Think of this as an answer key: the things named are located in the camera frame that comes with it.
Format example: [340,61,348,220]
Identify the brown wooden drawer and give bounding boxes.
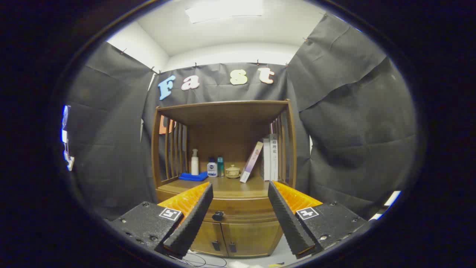
[156,192,285,224]

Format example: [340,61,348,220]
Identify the white book black lettering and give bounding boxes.
[269,133,279,182]

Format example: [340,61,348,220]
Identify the wooden cabinet door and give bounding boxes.
[192,222,225,256]
[222,221,283,257]

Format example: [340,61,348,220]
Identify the brown wooden cabinet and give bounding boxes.
[151,99,298,258]

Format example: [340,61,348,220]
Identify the blue folded cloth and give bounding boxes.
[178,171,209,182]

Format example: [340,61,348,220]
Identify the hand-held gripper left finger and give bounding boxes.
[106,182,214,259]

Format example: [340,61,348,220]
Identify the black floor cables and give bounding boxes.
[167,250,228,268]

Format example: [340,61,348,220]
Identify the purple white flat box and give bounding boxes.
[240,141,264,183]

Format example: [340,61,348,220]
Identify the white striped panel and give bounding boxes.
[371,191,403,221]

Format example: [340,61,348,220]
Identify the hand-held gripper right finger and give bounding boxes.
[268,181,370,260]

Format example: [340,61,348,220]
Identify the wooden countertop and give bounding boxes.
[157,175,294,200]

